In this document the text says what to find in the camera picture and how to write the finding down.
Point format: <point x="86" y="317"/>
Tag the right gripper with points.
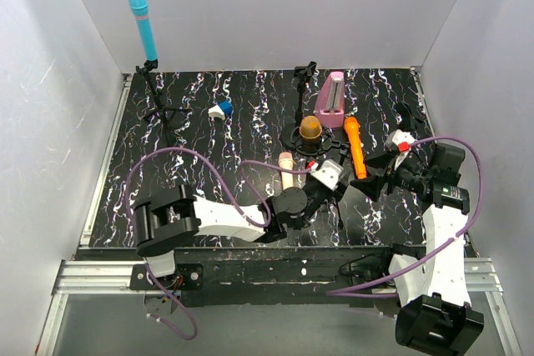
<point x="390" y="172"/>

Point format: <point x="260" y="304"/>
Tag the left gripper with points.
<point x="324" y="188"/>

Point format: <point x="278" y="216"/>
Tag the shock-mount tripod mic stand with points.
<point x="329" y="147"/>

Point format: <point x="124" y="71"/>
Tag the pink microphone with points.
<point x="286" y="162"/>

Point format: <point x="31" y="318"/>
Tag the gold microphone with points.
<point x="310" y="129"/>

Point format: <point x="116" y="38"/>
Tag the black round-base mic stand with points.
<point x="303" y="74"/>

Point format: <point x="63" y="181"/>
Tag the black tripod mic stand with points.
<point x="162" y="112"/>

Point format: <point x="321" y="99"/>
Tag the blue microphone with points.
<point x="140" y="11"/>

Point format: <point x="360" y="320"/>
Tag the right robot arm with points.
<point x="436" y="316"/>

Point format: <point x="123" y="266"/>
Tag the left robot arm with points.
<point x="174" y="218"/>

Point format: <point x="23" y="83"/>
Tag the orange microphone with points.
<point x="352" y="131"/>

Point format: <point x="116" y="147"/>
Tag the pink metronome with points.
<point x="330" y="103"/>

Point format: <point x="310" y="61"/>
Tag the blue and white block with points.
<point x="221" y="110"/>

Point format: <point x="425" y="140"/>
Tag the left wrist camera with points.
<point x="328" y="173"/>

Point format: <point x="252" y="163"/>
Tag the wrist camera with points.
<point x="328" y="173"/>
<point x="399" y="142"/>

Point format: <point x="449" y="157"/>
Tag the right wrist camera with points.
<point x="399" y="142"/>

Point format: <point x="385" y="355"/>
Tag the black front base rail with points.
<point x="269" y="276"/>

